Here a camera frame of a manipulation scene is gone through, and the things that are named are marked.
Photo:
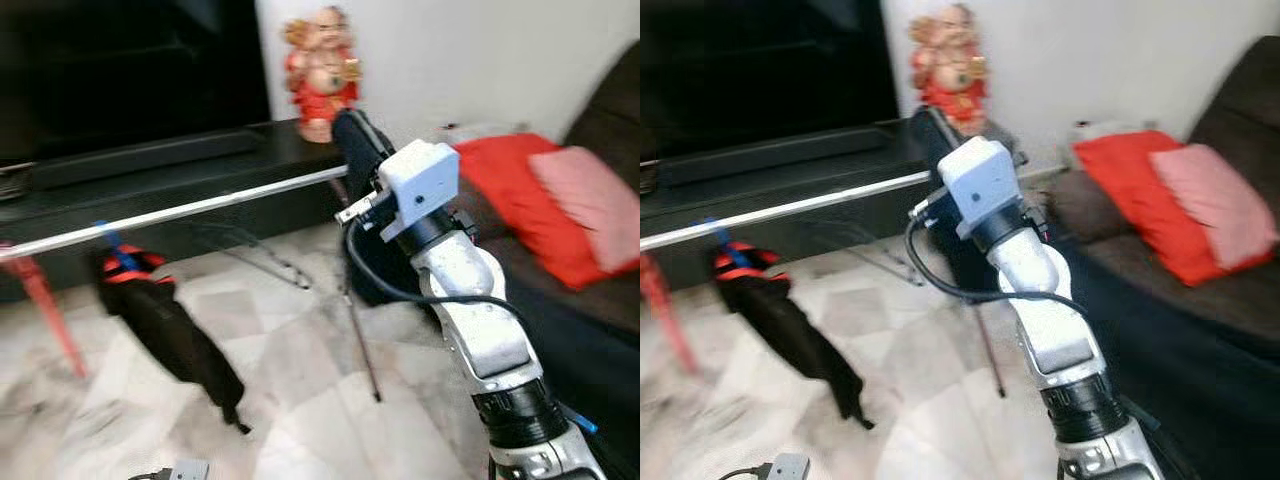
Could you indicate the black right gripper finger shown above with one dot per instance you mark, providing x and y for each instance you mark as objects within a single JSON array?
[
  {"x": 358, "y": 135},
  {"x": 932, "y": 133}
]

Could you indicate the red hanger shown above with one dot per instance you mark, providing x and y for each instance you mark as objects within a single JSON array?
[
  {"x": 670, "y": 320},
  {"x": 45, "y": 310}
]

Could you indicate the black knit shirt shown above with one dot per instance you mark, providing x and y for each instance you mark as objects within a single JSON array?
[
  {"x": 600, "y": 420},
  {"x": 1200, "y": 400}
]

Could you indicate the blue hanger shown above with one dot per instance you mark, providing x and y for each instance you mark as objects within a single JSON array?
[
  {"x": 112, "y": 240},
  {"x": 722, "y": 238}
]

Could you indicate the black television console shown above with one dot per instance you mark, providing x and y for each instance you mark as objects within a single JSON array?
[
  {"x": 720, "y": 205},
  {"x": 300, "y": 152}
]

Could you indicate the red cushion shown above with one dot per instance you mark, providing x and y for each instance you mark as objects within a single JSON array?
[
  {"x": 1120, "y": 190},
  {"x": 500, "y": 190}
]

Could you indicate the black soundbar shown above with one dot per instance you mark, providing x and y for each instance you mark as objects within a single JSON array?
[
  {"x": 780, "y": 155},
  {"x": 150, "y": 158}
]

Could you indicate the black flat television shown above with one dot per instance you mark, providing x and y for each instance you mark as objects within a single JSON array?
[
  {"x": 120, "y": 70},
  {"x": 760, "y": 70}
]

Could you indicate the black shirt with white text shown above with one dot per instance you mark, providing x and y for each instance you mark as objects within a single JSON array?
[
  {"x": 790, "y": 320},
  {"x": 170, "y": 330}
]

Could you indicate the pink cushion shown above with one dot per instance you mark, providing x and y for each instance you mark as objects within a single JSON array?
[
  {"x": 1215, "y": 200},
  {"x": 590, "y": 200}
]

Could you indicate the dark brown sofa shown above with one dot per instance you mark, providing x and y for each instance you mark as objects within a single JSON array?
[
  {"x": 1250, "y": 90},
  {"x": 610, "y": 90}
]

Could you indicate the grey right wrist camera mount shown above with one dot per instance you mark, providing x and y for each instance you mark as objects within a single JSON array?
[
  {"x": 985, "y": 180},
  {"x": 425, "y": 180}
]

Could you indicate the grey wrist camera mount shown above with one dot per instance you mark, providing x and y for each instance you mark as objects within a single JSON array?
[
  {"x": 985, "y": 180},
  {"x": 190, "y": 470},
  {"x": 790, "y": 468},
  {"x": 425, "y": 180}
]

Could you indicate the silver clothes rack rail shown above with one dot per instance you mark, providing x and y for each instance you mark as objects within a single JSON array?
[
  {"x": 800, "y": 206},
  {"x": 200, "y": 205}
]

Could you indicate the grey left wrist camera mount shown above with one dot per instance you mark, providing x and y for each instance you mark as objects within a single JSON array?
[
  {"x": 790, "y": 468},
  {"x": 190, "y": 470}
]

